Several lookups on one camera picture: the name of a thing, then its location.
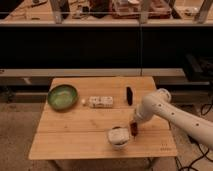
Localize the clear plastic bottle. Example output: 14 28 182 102
81 96 114 108

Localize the black marker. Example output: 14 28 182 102
126 87 133 106

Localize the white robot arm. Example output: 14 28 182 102
133 88 213 150

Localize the black cable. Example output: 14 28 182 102
174 103 213 171

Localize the wooden table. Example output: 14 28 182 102
29 77 177 160

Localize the green ceramic bowl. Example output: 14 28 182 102
47 84 78 111

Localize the long workbench shelf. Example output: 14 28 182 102
0 0 213 27

